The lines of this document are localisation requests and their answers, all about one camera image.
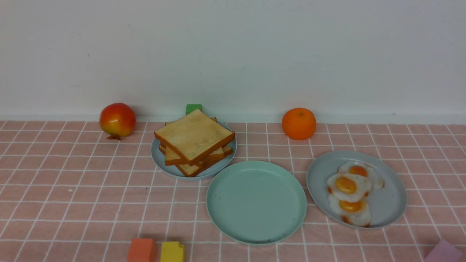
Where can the teal green centre plate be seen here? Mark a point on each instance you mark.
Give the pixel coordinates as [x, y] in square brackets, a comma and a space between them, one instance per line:
[256, 203]

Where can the orange foam block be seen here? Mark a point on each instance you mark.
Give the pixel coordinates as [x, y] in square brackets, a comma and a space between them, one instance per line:
[142, 250]

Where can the fried egg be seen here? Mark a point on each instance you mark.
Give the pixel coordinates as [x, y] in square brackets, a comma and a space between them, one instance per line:
[365, 170]
[353, 213]
[348, 187]

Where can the yellow foam block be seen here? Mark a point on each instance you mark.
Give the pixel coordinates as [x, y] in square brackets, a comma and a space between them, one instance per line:
[172, 252]

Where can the grey blue egg plate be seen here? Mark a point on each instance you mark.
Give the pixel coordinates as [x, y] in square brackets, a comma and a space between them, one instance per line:
[387, 205]

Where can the light blue bread plate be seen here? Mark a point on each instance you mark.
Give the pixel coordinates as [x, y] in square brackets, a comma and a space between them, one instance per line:
[191, 139]

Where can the red yellow pomegranate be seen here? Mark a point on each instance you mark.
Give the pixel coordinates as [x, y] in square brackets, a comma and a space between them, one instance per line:
[117, 120]

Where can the pink foam block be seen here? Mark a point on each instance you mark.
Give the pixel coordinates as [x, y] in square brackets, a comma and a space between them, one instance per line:
[443, 252]

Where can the green cube block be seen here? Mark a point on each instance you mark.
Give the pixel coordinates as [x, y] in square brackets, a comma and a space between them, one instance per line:
[192, 107]

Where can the orange mandarin fruit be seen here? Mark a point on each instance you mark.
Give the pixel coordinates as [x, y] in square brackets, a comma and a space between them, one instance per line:
[299, 123]

